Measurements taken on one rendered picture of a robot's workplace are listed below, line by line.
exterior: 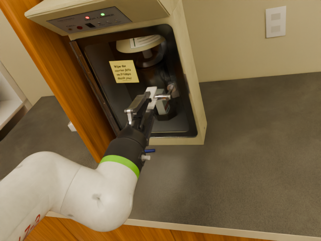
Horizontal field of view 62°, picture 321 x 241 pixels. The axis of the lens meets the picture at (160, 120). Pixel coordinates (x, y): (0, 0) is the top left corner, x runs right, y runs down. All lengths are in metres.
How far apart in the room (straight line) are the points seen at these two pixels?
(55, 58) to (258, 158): 0.69
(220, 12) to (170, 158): 0.60
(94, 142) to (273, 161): 0.60
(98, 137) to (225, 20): 0.67
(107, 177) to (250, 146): 0.54
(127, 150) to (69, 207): 0.16
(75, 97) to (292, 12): 0.84
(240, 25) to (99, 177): 0.85
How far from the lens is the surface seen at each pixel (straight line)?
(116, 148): 0.60
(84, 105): 0.96
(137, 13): 0.67
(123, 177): 0.56
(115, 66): 0.82
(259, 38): 1.20
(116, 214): 0.53
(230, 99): 1.14
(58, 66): 0.88
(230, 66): 1.26
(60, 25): 0.76
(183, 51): 0.77
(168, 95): 0.76
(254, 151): 0.92
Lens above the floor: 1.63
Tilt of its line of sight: 38 degrees down
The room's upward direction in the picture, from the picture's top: 19 degrees counter-clockwise
